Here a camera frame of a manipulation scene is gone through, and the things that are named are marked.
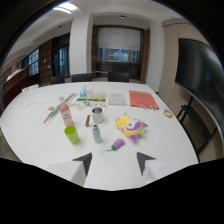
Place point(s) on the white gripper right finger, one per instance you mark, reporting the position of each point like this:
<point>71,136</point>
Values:
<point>156,168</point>

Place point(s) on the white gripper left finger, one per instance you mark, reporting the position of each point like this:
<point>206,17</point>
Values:
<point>71,170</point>

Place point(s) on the sticker sheet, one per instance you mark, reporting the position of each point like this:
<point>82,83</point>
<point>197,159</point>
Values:
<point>87,104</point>

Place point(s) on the green plastic cup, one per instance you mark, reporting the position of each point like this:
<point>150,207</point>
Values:
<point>72,134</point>

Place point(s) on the small teal bottle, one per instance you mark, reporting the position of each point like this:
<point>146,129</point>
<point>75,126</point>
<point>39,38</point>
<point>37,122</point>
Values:
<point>96,134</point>

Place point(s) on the yellow purple plush toy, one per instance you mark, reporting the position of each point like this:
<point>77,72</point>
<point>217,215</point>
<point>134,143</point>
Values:
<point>130,126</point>

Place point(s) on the brown wooden stick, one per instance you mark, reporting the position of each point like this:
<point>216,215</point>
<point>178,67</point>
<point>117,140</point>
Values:
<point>87,120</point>

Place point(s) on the pink drink bottle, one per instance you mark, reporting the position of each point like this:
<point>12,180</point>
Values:
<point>66,114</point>

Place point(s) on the tape roll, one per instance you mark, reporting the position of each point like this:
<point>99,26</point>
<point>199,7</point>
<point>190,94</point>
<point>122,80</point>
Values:
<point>168,113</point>

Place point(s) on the metal mug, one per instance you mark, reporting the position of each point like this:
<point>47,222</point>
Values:
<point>98,115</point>

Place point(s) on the long striped ruler strip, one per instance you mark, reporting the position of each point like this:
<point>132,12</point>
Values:
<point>60,107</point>

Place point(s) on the small wooden block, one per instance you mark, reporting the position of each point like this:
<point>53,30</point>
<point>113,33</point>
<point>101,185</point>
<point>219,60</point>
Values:
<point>50,108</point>

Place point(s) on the orange paper sheet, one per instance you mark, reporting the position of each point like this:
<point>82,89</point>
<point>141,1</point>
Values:
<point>143,99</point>

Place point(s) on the colourful test tube rack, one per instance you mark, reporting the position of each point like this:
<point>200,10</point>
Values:
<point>91,94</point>

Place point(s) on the white printed booklet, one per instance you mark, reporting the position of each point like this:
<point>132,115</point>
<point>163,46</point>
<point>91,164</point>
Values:
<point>117,99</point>

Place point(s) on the black chair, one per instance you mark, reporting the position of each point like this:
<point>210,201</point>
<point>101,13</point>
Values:
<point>82,77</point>
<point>118,76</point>
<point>58,79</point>

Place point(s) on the large black display screen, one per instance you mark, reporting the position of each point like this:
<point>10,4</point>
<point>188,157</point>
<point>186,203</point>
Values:
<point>199,76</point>

